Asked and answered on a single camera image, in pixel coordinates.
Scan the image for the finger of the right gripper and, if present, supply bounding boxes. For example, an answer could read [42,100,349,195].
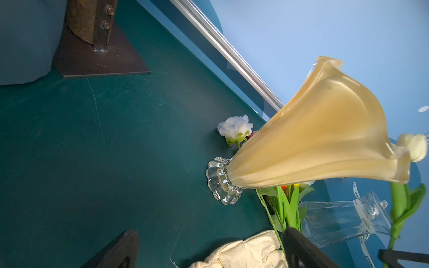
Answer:
[378,250,429,264]

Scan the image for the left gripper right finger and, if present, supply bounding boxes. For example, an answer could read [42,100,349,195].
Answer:
[283,227,340,268]

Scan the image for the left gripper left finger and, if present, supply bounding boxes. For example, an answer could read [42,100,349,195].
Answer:
[82,230,139,268]

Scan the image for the beige work glove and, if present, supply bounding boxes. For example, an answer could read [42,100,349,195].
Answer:
[191,230,288,268]

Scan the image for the clear glass ribbon vase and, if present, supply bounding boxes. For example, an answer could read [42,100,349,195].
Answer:
[298,182,393,268]

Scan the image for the yellow fluted glass vase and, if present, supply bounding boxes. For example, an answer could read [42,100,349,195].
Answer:
[206,57,411,204]

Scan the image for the dark metal tree base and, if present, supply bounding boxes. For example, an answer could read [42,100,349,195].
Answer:
[53,0,151,78]

